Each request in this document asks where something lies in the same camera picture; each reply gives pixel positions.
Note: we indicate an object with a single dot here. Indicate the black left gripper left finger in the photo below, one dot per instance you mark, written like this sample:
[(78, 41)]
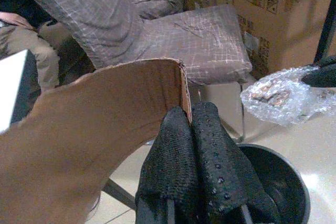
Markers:
[(168, 171)]

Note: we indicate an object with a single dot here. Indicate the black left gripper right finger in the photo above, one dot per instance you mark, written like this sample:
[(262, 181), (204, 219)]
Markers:
[(218, 161)]

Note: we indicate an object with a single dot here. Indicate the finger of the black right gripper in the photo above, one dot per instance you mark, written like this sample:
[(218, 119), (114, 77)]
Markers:
[(323, 77), (329, 61)]

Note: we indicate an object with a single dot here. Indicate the clear bubble wrap piece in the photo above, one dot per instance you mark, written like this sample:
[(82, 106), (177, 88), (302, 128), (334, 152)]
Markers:
[(283, 98)]

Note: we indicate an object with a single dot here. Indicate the torn brown cardboard piece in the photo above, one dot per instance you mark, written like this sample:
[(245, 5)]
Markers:
[(92, 129)]

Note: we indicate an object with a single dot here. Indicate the round black rubbish bin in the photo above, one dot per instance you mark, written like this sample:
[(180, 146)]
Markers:
[(283, 182)]

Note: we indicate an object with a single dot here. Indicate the black metal pole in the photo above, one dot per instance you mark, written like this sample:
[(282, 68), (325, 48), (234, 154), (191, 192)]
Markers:
[(325, 19)]

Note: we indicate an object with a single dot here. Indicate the beige box under pillow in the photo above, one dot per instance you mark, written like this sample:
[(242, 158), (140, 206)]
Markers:
[(223, 108)]

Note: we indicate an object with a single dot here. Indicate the grey metal floor strut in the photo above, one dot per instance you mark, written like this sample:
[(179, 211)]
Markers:
[(119, 195)]

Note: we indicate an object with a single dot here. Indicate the large printed cardboard box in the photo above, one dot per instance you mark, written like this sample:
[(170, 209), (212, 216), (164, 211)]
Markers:
[(283, 19)]

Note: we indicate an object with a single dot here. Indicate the white and black box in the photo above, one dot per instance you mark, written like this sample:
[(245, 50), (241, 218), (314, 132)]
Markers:
[(13, 90)]

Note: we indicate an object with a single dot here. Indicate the person in khaki trousers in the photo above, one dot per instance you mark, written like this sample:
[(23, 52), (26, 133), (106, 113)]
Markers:
[(31, 48)]

